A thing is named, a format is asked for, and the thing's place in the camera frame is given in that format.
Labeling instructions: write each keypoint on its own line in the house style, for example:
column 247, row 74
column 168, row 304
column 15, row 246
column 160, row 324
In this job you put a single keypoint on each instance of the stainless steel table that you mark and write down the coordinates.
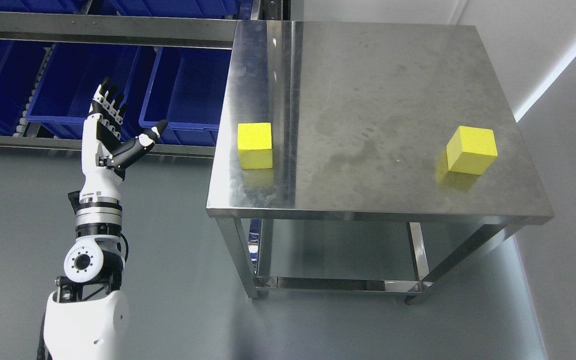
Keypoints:
column 361, row 114

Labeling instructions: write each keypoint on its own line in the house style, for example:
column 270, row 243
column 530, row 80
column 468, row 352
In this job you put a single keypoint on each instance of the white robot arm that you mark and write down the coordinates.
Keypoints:
column 87, row 315

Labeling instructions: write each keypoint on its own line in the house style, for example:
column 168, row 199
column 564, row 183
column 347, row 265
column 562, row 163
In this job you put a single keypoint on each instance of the yellow foam block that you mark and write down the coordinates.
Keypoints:
column 471, row 150
column 255, row 146

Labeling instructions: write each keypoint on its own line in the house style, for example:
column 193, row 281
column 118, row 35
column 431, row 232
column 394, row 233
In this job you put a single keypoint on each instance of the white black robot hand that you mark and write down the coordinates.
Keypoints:
column 104, row 157

